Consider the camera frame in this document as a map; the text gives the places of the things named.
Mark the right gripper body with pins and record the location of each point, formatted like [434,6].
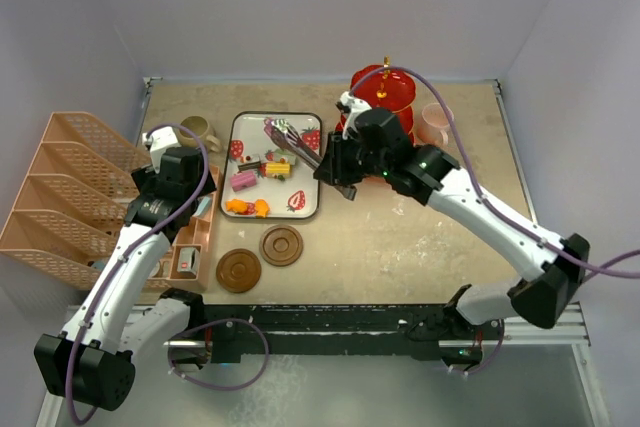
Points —
[351,163]

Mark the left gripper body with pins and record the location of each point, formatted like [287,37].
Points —
[145,177]

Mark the metal tongs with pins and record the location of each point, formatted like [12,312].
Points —
[300,149]

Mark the purple cake slice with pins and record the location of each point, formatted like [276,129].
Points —
[281,132]

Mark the green cake slice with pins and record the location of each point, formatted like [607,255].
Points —
[284,156]

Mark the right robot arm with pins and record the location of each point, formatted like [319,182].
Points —
[544,261]

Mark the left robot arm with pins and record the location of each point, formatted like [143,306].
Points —
[93,359]

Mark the beige ceramic mug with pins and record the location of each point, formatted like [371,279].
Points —
[202,130]

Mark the red three-tier cake stand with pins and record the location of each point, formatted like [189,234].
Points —
[394,91]

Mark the pink mug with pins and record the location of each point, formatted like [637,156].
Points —
[432,125]

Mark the pink cake slice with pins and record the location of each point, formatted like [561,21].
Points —
[243,180]

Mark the orange fish cake left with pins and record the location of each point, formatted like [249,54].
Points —
[236,206]

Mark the orange fish cake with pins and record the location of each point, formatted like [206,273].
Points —
[236,206]
[260,208]

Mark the chocolate cake slice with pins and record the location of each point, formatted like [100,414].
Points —
[249,162]

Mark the white strawberry tray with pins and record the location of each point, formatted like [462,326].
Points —
[295,198]

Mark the small grey box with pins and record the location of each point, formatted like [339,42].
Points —
[188,260]

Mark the orange fish cake right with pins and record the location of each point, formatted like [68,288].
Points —
[260,208]

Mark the yellow cake slice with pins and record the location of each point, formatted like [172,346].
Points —
[277,170]

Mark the brown wooden coaster left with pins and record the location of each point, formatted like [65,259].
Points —
[238,271]

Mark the brown wooden coaster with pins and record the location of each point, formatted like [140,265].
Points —
[281,245]
[238,271]

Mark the pink desk organizer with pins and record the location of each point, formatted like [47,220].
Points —
[68,213]

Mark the brown wooden coaster right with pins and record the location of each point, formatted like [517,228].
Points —
[281,245]

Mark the black base frame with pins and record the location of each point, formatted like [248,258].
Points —
[423,332]

